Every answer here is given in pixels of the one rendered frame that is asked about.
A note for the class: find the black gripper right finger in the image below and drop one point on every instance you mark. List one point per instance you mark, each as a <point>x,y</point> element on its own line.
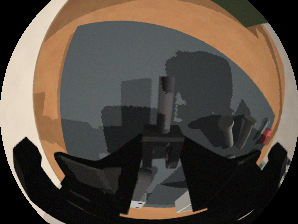
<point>207,173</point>

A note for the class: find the dark grey flat bar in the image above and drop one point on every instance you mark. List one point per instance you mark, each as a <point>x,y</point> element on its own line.
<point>142,183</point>

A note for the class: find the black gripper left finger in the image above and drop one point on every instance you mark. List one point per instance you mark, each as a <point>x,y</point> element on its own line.
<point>116,173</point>

